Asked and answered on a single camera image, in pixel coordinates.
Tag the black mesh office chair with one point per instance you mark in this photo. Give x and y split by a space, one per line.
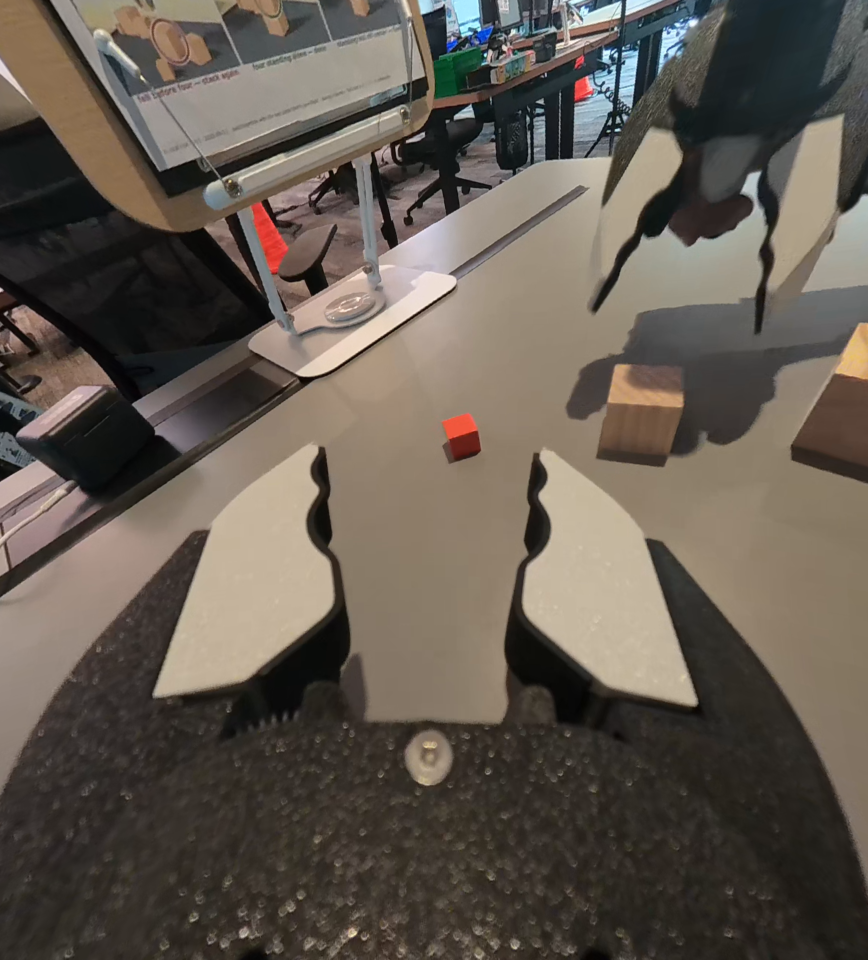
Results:
103 285

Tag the colourful cardboard box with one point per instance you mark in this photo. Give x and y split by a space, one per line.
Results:
512 69

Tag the large natural wooden cube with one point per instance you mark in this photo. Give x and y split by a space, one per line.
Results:
861 405

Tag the medium natural wooden cube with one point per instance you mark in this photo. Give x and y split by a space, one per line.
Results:
640 420

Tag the dark grey charger box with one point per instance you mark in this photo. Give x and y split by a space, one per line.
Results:
88 442

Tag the person's right hand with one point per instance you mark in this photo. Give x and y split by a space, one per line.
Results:
711 217

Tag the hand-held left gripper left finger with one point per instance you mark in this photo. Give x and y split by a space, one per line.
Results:
253 592

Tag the wooden book stand white base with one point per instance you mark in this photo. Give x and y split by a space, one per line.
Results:
396 300

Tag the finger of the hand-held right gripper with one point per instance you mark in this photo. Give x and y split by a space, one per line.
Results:
640 180
805 202

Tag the printed instruction sheet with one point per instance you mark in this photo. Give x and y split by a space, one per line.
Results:
291 82

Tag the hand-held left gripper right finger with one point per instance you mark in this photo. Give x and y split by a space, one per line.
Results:
599 600

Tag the small red wooden cube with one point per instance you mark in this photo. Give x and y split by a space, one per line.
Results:
461 436

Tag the orange traffic cone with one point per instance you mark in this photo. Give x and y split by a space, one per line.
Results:
584 88
269 244

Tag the wooden desk with black legs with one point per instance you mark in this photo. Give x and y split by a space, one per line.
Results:
561 120

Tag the green plastic bins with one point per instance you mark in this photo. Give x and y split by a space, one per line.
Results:
456 71

